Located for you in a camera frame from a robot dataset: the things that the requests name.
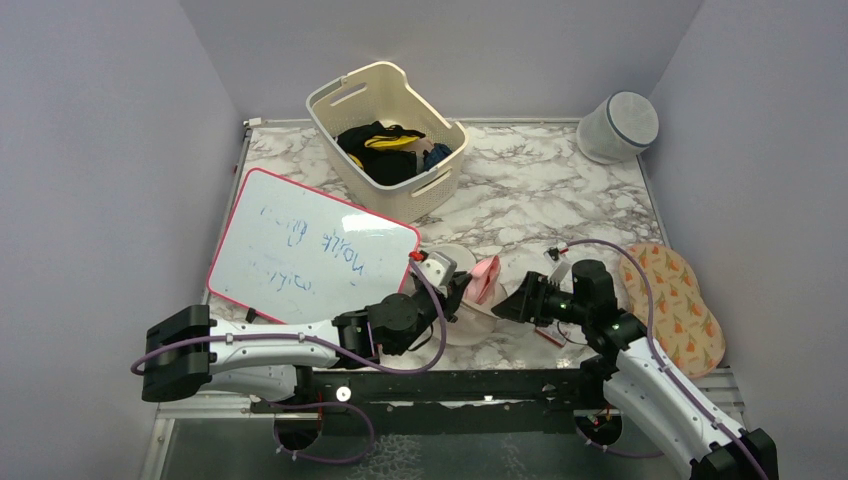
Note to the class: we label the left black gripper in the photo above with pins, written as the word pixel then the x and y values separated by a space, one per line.
pixel 450 301

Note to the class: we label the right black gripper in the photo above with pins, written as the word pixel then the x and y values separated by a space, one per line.
pixel 527 303

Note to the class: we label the pink bra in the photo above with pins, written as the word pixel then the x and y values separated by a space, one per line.
pixel 485 276

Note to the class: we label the yellow black bra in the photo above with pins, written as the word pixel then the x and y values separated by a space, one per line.
pixel 371 147

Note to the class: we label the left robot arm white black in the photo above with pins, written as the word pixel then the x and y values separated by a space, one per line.
pixel 190 351

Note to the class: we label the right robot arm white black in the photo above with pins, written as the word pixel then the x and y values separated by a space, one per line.
pixel 631 373

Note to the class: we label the cream plastic laundry basket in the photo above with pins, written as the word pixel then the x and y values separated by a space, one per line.
pixel 381 92

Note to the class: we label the small red white card box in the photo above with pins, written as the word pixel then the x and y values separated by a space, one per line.
pixel 552 335

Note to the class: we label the blue garment in basket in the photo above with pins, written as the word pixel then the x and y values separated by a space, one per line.
pixel 437 154

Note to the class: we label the black garment in basket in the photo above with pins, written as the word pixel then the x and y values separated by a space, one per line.
pixel 387 175

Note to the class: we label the pink garment in basket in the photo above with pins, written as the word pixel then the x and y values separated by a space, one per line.
pixel 424 145

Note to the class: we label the carrot pattern round cushion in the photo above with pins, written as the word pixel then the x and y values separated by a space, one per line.
pixel 683 325

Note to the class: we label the red framed whiteboard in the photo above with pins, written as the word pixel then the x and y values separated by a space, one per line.
pixel 298 255

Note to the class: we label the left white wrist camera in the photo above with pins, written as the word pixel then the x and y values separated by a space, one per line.
pixel 434 267

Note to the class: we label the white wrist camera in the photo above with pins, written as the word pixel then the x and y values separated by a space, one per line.
pixel 434 267
pixel 560 264

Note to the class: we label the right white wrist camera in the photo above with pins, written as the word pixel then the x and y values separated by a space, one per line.
pixel 560 264

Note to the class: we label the black mounting rail base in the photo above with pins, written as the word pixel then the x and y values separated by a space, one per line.
pixel 348 403

